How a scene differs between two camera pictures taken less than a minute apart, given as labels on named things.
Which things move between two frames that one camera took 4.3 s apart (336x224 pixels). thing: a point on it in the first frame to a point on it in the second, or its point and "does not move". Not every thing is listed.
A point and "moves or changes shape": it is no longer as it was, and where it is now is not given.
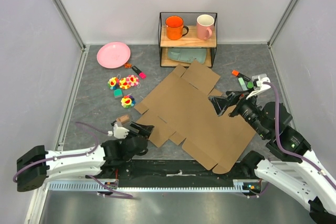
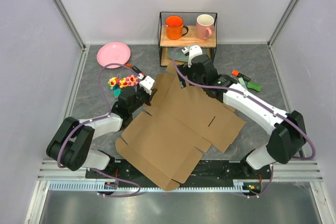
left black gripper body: x=130 y=135 to x=142 y=97
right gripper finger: x=220 y=103 to x=182 y=82
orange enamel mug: x=175 y=28 does not move
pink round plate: x=113 y=55 does not move
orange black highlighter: x=239 y=74 does not move
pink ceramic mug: x=205 y=23 does not move
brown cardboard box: x=181 y=106 moves or changes shape
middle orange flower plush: x=123 y=84 does not move
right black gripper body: x=247 y=108 to x=186 y=71
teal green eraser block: x=117 y=93 does not move
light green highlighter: x=242 y=84 does not move
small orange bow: x=127 y=65 does not move
